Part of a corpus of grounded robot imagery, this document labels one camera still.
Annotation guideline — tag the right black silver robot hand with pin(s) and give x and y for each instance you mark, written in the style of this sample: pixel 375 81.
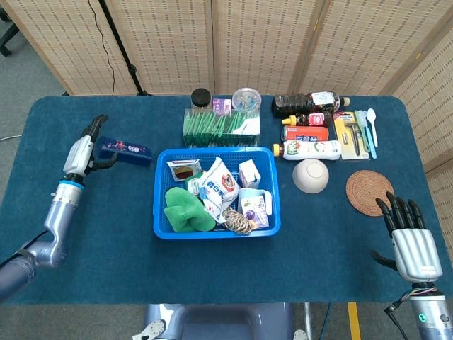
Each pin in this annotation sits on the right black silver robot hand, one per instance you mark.
pixel 415 253

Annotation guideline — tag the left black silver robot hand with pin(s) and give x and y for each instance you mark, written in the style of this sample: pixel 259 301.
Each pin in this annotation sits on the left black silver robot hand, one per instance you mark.
pixel 78 156

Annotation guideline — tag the long dark blue box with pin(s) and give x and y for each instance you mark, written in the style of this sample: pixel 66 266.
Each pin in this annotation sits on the long dark blue box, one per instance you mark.
pixel 131 150

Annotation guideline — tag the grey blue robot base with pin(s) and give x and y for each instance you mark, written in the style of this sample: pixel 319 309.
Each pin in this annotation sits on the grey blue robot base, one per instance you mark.
pixel 219 322

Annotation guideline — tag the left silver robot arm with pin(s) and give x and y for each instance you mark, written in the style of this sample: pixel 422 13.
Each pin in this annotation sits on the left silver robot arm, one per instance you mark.
pixel 60 212

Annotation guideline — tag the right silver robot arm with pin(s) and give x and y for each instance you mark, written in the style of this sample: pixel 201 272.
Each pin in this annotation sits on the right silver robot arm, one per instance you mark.
pixel 431 315

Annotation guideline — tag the white red food box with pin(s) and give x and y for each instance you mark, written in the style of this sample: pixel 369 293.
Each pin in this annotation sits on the white red food box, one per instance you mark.
pixel 182 170

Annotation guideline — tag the clear box of green sachets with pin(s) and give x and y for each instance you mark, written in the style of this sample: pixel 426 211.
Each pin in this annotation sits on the clear box of green sachets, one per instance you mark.
pixel 219 129

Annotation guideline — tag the small purple box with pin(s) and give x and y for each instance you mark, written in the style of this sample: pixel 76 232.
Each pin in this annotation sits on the small purple box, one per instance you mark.
pixel 222 106

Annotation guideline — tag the blue table cloth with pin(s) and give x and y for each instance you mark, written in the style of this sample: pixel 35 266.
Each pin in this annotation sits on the blue table cloth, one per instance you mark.
pixel 106 219

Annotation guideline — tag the round woven coaster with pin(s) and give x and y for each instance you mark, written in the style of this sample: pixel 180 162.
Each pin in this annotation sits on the round woven coaster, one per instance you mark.
pixel 368 191

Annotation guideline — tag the black tripod stand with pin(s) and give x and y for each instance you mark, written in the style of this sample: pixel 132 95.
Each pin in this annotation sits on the black tripod stand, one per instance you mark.
pixel 122 49

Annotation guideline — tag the light blue brush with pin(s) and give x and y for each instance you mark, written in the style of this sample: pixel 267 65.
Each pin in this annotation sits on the light blue brush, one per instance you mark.
pixel 371 147

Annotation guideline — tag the small green white packet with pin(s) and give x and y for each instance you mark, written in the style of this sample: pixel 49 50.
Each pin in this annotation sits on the small green white packet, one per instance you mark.
pixel 193 185

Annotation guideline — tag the green plush toy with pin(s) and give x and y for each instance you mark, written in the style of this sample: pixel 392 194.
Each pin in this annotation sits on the green plush toy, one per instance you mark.
pixel 184 210

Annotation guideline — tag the grey metal table leg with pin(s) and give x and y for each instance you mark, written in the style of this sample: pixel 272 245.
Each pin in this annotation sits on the grey metal table leg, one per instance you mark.
pixel 308 318

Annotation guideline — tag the beige bowl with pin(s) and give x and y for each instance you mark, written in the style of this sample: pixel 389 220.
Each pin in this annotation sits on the beige bowl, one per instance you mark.
pixel 310 176

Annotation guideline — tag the yellow razor blister pack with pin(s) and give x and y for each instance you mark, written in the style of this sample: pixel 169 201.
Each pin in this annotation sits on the yellow razor blister pack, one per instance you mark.
pixel 348 140

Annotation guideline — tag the jar with black lid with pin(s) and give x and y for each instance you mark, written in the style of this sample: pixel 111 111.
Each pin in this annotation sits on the jar with black lid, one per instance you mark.
pixel 200 97

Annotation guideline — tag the black furniture piece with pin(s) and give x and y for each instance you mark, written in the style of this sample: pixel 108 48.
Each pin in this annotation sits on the black furniture piece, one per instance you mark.
pixel 7 35

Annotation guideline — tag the white snack bag blue text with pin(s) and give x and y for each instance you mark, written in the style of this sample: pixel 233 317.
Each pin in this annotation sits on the white snack bag blue text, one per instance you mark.
pixel 219 186

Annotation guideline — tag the white plastic spoon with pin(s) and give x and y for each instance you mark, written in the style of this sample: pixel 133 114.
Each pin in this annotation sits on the white plastic spoon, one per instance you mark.
pixel 371 115

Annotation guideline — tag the white bottle yellow cap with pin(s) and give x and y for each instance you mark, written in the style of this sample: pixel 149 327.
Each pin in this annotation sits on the white bottle yellow cap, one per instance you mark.
pixel 311 149

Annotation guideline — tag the blue plastic basket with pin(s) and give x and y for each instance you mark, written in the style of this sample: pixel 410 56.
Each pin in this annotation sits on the blue plastic basket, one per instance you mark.
pixel 212 233

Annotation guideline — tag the orange red drink can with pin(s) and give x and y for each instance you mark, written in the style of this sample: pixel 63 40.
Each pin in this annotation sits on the orange red drink can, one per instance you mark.
pixel 306 133

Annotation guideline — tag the purple white drink carton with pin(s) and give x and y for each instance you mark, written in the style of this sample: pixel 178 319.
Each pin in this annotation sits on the purple white drink carton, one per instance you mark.
pixel 253 212

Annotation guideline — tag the small dark bottle yellow cap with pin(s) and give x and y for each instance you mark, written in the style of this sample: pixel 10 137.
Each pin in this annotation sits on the small dark bottle yellow cap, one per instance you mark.
pixel 311 119

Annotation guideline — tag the small white carton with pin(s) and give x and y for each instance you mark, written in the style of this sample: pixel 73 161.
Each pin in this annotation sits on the small white carton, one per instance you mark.
pixel 249 173

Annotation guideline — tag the ball of twine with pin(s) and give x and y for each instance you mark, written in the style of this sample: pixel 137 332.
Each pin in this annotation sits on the ball of twine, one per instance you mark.
pixel 237 222

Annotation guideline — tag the white mug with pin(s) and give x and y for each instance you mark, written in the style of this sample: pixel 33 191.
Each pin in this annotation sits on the white mug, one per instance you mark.
pixel 247 194

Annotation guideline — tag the clear round clip container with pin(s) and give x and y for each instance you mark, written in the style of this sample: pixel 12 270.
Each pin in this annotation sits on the clear round clip container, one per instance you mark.
pixel 246 98

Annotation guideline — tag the large dark tea bottle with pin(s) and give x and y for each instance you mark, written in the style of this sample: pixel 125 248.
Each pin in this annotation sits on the large dark tea bottle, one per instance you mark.
pixel 301 104

